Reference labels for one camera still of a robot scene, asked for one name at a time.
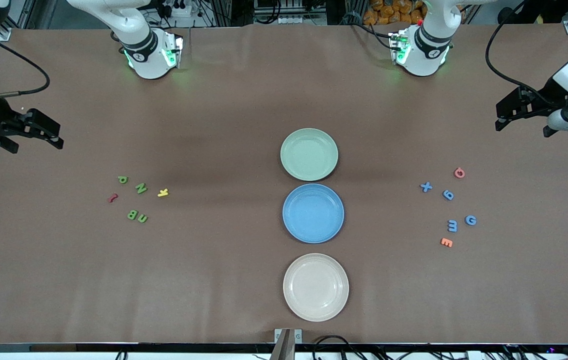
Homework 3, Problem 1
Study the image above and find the blue plate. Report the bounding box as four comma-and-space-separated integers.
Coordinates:
282, 183, 345, 244

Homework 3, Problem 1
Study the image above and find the white power strip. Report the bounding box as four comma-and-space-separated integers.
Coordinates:
156, 0, 194, 19

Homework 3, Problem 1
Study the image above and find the beige plate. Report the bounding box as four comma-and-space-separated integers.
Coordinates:
283, 253, 350, 322

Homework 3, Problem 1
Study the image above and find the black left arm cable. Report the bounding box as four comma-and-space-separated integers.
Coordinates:
485, 5, 557, 106

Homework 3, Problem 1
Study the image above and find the light green plate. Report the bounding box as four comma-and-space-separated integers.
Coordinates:
280, 128, 339, 182

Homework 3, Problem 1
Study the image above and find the metal table edge bracket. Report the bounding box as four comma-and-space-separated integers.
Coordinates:
270, 328, 303, 360

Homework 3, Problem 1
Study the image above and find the grey metal equipment rack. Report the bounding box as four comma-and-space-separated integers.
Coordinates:
254, 0, 327, 26

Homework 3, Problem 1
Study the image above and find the orange objects heap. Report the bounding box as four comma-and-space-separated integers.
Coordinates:
363, 0, 427, 27

